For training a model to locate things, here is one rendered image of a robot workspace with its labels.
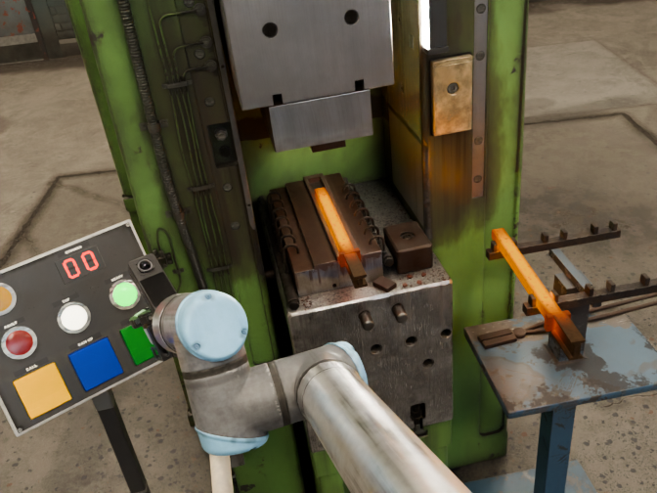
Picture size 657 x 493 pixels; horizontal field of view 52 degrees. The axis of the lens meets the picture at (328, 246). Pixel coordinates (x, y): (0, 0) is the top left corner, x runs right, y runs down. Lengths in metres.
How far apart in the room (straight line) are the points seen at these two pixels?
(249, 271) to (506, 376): 0.65
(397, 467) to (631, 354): 1.17
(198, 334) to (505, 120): 1.00
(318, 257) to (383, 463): 0.93
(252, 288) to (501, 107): 0.73
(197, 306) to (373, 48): 0.65
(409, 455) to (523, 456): 1.77
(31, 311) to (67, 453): 1.41
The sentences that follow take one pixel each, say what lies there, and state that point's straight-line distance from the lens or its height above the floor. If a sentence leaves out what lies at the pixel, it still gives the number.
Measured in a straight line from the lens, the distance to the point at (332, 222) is 1.58.
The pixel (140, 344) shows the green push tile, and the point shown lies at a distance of 1.33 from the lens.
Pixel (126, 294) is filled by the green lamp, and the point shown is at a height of 1.09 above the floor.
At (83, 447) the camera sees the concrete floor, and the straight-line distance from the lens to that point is 2.67.
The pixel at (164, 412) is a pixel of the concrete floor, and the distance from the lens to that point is 2.67.
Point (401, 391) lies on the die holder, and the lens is 1.69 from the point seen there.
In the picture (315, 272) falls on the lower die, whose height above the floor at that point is 0.97.
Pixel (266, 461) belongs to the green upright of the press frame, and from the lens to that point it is 2.06.
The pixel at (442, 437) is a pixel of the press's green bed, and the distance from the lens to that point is 1.86.
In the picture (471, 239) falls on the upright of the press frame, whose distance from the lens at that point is 1.74.
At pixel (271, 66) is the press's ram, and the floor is 1.44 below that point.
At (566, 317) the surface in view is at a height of 0.98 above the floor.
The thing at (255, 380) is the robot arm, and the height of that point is 1.19.
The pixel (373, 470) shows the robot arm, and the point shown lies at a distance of 0.62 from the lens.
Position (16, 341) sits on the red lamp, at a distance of 1.31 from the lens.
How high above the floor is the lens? 1.81
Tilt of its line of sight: 32 degrees down
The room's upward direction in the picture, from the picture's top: 7 degrees counter-clockwise
